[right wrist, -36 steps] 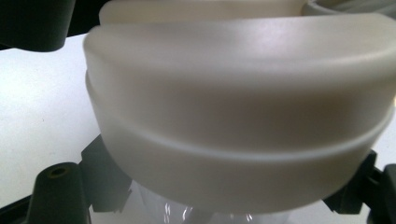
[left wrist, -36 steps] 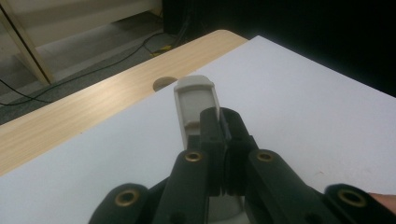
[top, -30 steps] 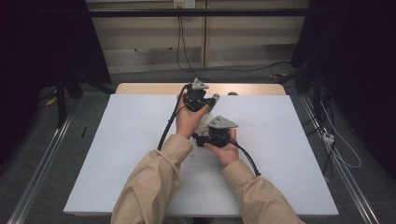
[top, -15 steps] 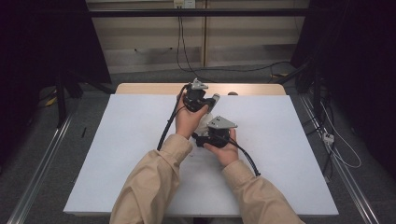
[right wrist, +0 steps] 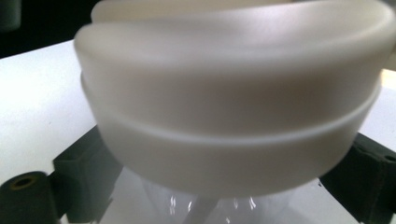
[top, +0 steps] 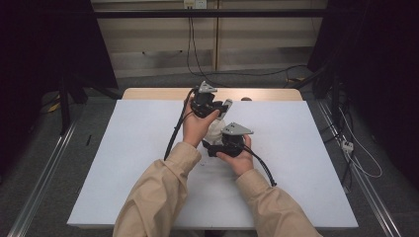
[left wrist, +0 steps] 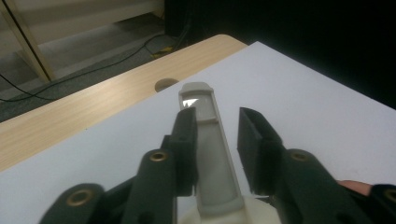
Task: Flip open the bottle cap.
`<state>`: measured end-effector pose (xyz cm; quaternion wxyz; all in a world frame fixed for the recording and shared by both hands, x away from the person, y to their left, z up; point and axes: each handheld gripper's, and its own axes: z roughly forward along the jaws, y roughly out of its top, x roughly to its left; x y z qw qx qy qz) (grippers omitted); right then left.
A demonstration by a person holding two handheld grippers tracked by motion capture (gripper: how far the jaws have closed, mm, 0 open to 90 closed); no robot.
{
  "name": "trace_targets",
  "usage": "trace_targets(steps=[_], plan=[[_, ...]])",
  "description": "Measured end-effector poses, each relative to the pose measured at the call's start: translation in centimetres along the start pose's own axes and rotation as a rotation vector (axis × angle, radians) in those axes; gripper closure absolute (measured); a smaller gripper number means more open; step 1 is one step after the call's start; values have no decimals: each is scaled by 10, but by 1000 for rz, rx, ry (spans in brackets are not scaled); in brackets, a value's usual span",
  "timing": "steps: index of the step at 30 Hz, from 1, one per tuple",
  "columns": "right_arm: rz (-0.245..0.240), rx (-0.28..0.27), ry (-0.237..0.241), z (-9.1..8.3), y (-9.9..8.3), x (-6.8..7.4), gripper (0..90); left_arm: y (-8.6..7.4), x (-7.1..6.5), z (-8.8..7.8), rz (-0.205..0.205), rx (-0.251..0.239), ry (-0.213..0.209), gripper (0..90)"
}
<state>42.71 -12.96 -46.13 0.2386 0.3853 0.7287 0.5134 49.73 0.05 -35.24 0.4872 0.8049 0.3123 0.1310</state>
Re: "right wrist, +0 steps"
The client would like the dark blurry object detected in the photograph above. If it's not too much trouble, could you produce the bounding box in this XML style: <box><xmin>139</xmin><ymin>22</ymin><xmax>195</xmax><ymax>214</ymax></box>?
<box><xmin>0</xmin><ymin>0</ymin><xmax>22</xmax><ymax>33</ymax></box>

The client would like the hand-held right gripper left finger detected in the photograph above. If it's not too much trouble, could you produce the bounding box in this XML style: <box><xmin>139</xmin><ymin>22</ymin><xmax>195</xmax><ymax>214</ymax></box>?
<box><xmin>49</xmin><ymin>125</ymin><xmax>124</xmax><ymax>224</ymax></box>

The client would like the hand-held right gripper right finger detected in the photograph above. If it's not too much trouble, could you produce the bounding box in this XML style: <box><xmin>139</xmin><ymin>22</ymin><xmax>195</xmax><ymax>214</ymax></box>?
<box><xmin>319</xmin><ymin>133</ymin><xmax>396</xmax><ymax>224</ymax></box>

